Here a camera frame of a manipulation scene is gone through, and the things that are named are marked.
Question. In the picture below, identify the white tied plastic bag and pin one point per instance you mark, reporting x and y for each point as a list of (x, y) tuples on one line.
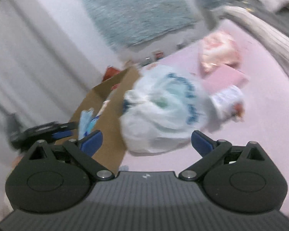
[(144, 134)]

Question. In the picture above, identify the cardboard box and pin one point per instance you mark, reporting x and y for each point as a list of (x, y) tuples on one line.
[(110, 125)]

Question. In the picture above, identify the red packet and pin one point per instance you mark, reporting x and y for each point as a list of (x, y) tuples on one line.
[(110, 72)]

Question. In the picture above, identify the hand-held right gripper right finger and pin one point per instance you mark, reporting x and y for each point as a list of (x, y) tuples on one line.
[(202, 142)]

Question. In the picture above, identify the translucent blue-print plastic bag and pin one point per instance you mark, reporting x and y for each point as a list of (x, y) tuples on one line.
[(173, 96)]

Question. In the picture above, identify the pink towel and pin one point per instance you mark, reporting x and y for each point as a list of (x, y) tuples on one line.
[(226, 79)]

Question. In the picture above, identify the teal rug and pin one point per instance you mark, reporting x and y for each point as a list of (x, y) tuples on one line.
[(139, 12)]

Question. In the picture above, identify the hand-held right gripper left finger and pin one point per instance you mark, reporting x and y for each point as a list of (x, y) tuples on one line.
[(92, 141)]

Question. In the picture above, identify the pink red tissue pack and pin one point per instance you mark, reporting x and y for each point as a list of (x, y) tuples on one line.
[(219, 50)]

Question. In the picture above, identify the grey striped blanket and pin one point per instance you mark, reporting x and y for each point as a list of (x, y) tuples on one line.
[(274, 41)]

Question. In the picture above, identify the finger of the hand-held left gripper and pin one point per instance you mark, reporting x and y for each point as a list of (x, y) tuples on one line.
[(61, 132)]

